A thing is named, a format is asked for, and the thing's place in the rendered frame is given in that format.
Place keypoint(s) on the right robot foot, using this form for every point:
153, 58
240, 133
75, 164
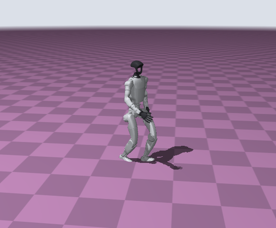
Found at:
125, 158

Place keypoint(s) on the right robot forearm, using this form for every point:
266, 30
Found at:
132, 105

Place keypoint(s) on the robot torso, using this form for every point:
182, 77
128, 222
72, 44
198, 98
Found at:
137, 92

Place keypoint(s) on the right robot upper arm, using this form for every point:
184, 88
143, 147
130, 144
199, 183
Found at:
128, 85

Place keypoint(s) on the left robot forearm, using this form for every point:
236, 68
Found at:
145, 102

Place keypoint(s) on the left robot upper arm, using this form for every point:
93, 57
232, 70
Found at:
146, 80

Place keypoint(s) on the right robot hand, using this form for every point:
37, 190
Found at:
145, 115

